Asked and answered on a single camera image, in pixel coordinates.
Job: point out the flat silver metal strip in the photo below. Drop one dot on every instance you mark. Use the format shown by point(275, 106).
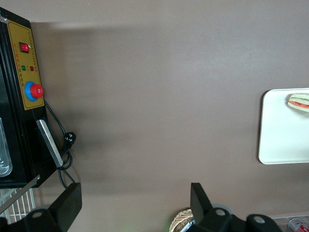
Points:
point(21, 192)

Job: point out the red rocker switch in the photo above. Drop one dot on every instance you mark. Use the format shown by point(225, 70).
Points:
point(24, 47)

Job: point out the clear metal machine tray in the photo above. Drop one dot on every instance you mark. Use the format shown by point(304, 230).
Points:
point(4, 154)

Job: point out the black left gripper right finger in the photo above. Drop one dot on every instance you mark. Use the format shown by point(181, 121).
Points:
point(202, 212)

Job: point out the light shallow wicker basket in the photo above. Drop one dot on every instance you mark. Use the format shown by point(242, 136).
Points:
point(179, 216)

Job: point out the silver machine lever bar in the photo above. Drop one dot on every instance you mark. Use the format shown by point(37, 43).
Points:
point(49, 142)

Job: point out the wrapped triangle sandwich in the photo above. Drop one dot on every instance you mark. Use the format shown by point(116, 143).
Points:
point(299, 102)

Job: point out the black sealing machine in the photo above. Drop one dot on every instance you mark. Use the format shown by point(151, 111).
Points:
point(21, 145)

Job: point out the red cola bottle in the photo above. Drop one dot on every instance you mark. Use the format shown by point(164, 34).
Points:
point(299, 226)

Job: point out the clear acrylic bottle rack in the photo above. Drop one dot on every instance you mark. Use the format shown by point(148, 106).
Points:
point(282, 221)

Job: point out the cream plastic serving tray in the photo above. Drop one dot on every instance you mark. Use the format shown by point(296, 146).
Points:
point(282, 135)

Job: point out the red emergency stop button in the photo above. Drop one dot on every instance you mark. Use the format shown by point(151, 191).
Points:
point(36, 91)

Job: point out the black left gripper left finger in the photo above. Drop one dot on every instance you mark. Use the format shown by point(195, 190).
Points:
point(65, 207)

